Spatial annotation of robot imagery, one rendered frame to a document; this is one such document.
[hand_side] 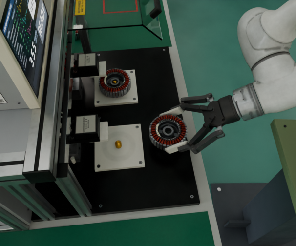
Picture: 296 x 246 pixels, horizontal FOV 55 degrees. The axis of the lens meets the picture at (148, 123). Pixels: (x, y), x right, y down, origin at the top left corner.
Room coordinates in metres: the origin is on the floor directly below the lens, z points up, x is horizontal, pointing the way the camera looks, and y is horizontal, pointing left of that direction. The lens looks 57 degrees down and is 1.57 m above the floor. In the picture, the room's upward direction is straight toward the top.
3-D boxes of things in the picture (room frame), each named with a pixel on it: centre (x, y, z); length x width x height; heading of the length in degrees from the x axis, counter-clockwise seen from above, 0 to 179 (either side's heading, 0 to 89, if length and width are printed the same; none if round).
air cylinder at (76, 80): (0.65, 0.26, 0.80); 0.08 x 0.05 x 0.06; 6
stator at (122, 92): (0.66, 0.12, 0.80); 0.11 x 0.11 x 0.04
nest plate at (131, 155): (0.42, 0.09, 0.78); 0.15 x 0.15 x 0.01; 6
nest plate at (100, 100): (0.66, 0.12, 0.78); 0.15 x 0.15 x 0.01; 6
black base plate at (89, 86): (0.54, 0.12, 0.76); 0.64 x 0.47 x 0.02; 6
